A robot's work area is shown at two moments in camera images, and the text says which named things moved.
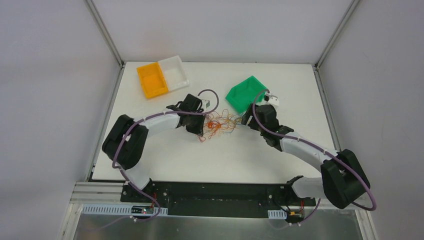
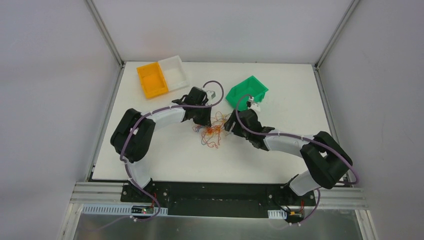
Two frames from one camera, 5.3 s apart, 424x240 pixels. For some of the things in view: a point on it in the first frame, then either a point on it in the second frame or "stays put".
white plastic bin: [174, 73] stays put
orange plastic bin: [152, 80] stays put
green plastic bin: [242, 95] stays put
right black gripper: [249, 117] to [232, 124]
